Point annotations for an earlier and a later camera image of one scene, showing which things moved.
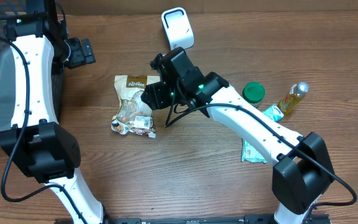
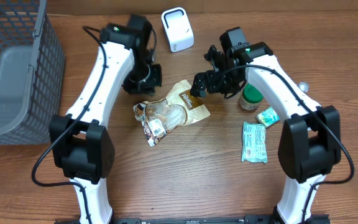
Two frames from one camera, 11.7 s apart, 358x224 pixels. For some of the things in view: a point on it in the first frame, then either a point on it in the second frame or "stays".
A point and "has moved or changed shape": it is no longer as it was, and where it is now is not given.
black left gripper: x=81 y=58 -> x=148 y=88
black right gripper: x=160 y=99 -> x=211 y=78
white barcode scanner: x=178 y=28 stays
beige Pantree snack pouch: x=133 y=114 has moved or changed shape
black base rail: x=249 y=219 stays
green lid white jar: x=253 y=92 stays
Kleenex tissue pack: x=274 y=112 stays
